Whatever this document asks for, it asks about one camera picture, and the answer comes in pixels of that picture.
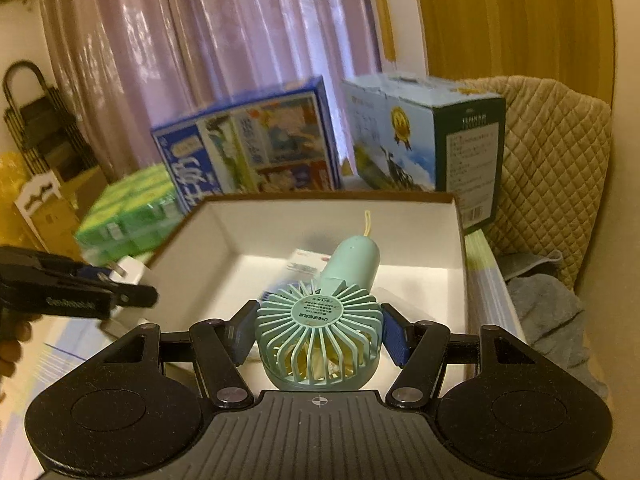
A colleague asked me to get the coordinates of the pink curtain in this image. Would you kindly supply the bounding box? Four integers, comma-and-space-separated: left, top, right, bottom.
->
37, 0, 381, 196

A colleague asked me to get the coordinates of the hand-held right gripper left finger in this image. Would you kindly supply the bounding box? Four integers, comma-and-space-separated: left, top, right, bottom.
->
97, 301, 258, 409

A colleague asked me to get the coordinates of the person's left hand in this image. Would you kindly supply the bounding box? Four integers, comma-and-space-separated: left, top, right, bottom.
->
0, 310, 32, 378

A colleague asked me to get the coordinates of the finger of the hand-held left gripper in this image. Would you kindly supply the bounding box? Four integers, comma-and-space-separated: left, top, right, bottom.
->
0, 246, 116, 281
107, 285, 160, 307

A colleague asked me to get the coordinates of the white cardboard handle piece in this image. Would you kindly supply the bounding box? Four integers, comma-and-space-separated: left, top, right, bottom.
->
14, 170, 63, 221

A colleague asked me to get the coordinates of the brown shipping carton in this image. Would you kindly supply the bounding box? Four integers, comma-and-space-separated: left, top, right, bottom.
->
30, 167, 108, 251

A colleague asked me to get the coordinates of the blue and white medicine box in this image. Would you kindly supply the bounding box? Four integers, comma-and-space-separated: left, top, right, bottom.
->
285, 249, 331, 281

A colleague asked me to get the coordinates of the green wrapped carton pack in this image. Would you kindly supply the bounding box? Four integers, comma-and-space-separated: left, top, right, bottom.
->
75, 162, 188, 266

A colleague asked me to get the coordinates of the black folding frame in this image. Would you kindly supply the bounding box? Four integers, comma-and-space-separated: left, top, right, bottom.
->
2, 60, 101, 186

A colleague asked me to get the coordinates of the plaid tablecloth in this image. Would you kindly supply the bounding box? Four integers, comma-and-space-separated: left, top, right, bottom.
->
0, 232, 531, 411

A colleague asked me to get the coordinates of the light blue milk carton box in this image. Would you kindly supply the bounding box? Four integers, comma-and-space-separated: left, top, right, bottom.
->
341, 72, 507, 236

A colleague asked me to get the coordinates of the wooden door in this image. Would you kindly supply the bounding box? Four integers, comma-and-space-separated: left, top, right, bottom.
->
410, 0, 616, 111

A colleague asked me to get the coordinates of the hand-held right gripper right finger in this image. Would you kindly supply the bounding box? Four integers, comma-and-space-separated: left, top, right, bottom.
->
382, 304, 536, 407

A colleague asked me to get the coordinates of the yellow plastic bag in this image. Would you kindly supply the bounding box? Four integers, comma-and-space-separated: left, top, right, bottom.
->
0, 152, 26, 248

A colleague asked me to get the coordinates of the white plug charger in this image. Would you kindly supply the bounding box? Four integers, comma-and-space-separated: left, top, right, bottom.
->
102, 255, 151, 336

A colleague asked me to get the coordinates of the grey cloth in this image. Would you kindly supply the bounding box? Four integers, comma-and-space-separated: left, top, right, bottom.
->
500, 252, 608, 401

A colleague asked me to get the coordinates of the gold door handle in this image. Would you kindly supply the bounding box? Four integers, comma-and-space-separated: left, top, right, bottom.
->
375, 0, 401, 68

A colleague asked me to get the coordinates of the beige quilted chair cover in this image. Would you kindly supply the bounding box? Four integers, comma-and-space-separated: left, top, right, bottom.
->
462, 76, 613, 291

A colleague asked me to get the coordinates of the mint handheld fan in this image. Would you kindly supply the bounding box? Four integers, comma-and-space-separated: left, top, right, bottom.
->
255, 210, 383, 391

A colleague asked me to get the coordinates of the brown cardboard box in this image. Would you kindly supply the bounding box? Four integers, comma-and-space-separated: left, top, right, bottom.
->
145, 191, 476, 396

